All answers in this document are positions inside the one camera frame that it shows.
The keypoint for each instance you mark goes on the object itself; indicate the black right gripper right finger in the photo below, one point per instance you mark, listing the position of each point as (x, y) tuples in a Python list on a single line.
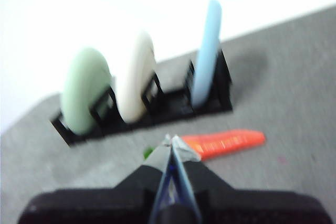
[(249, 208)]

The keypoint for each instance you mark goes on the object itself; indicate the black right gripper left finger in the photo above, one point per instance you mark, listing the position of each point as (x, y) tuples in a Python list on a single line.
[(86, 205)]

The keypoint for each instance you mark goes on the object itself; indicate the orange carrot with green leaves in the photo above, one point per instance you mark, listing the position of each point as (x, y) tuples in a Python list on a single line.
[(231, 141)]

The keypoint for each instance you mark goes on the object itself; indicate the green plate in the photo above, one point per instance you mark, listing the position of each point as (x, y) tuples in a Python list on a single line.
[(81, 90)]

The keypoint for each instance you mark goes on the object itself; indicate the black plate rack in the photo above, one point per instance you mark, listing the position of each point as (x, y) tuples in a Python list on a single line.
[(170, 103)]

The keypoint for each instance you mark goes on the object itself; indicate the cream plate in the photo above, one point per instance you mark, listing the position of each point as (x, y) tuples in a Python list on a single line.
[(134, 82)]

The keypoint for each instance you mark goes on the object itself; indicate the blue plate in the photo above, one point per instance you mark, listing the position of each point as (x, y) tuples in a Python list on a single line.
[(207, 51)]

